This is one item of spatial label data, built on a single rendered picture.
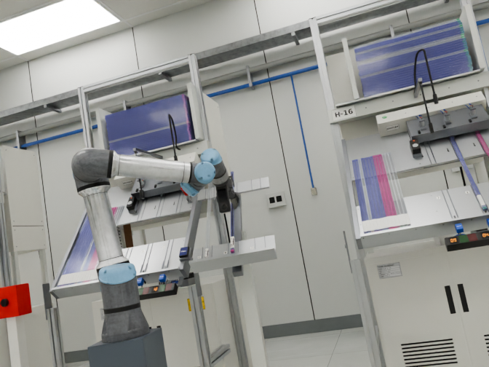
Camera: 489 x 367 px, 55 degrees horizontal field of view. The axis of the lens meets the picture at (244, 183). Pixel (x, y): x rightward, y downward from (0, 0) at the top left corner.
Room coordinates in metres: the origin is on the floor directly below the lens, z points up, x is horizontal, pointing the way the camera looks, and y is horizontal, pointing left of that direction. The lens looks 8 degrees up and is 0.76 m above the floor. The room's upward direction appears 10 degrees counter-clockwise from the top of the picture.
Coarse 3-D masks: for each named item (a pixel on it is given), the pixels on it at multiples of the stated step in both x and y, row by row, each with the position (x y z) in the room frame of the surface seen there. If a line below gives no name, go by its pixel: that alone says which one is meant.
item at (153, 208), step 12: (108, 192) 2.69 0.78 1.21; (120, 192) 2.66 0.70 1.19; (168, 192) 2.51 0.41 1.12; (180, 192) 2.48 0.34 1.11; (120, 204) 2.58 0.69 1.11; (144, 204) 2.51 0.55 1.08; (156, 204) 2.48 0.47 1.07; (168, 204) 2.45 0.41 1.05; (180, 204) 2.41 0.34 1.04; (132, 216) 2.47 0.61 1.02; (144, 216) 2.44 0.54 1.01; (156, 216) 2.41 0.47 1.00
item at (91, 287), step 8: (144, 272) 2.14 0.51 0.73; (152, 272) 2.13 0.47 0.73; (160, 272) 2.12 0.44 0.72; (168, 272) 2.12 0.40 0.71; (176, 272) 2.12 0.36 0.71; (96, 280) 2.21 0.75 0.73; (144, 280) 2.19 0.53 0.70; (152, 280) 2.17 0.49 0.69; (56, 288) 2.26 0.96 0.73; (64, 288) 2.25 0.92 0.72; (72, 288) 2.25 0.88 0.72; (80, 288) 2.25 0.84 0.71; (88, 288) 2.24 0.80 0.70; (96, 288) 2.24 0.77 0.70; (64, 296) 2.30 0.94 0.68
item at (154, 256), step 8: (168, 240) 2.26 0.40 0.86; (176, 240) 2.25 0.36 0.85; (184, 240) 2.23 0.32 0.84; (128, 248) 2.32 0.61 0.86; (136, 248) 2.30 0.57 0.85; (144, 248) 2.28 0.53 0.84; (152, 248) 2.26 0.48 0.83; (160, 248) 2.25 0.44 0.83; (168, 248) 2.23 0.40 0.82; (176, 248) 2.21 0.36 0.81; (128, 256) 2.28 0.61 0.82; (136, 256) 2.26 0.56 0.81; (144, 256) 2.24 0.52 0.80; (152, 256) 2.23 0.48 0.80; (160, 256) 2.21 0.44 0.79; (168, 256) 2.19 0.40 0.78; (176, 256) 2.18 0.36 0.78; (136, 264) 2.23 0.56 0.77; (144, 264) 2.21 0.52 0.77; (152, 264) 2.19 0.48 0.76; (160, 264) 2.18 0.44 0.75; (168, 264) 2.16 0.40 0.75; (176, 264) 2.14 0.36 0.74
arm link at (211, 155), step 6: (204, 150) 1.80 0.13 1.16; (210, 150) 1.79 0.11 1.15; (216, 150) 1.79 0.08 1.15; (204, 156) 1.78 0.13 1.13; (210, 156) 1.77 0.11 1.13; (216, 156) 1.77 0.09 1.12; (210, 162) 1.77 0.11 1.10; (216, 162) 1.78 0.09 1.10; (222, 162) 1.82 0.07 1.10; (216, 168) 1.80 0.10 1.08; (222, 168) 1.83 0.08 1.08; (216, 174) 1.83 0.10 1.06; (222, 174) 1.85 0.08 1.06
